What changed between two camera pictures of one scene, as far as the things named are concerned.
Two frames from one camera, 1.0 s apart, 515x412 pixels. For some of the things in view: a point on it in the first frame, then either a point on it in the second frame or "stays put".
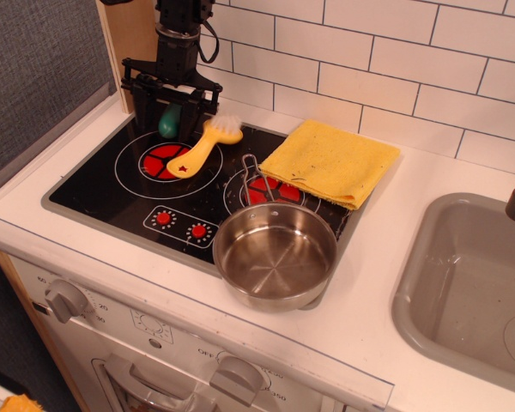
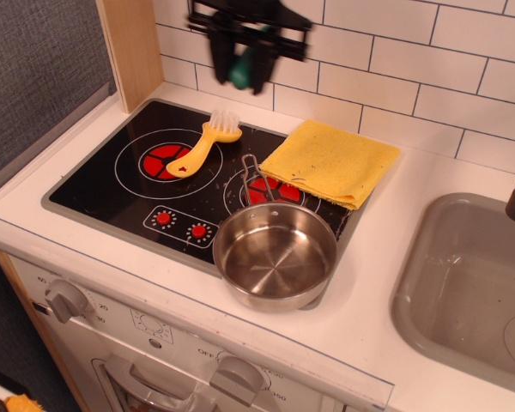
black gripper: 172,78 -> 270,24
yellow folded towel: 329,164 stays put
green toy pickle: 169,121 -> 241,69
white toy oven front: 124,355 stays put
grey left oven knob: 65,299 stays put
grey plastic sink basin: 463,291 stays put
